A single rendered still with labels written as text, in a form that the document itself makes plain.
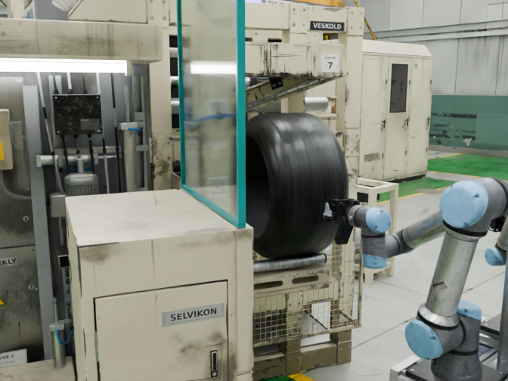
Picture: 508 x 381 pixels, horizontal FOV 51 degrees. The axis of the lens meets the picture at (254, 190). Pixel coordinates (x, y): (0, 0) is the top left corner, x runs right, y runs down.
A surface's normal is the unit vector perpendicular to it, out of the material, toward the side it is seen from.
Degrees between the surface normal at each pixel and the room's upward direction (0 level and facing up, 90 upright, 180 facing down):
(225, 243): 90
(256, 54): 90
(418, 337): 97
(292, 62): 90
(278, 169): 72
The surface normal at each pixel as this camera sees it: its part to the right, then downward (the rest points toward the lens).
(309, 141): 0.28, -0.52
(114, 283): 0.37, 0.18
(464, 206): -0.78, -0.01
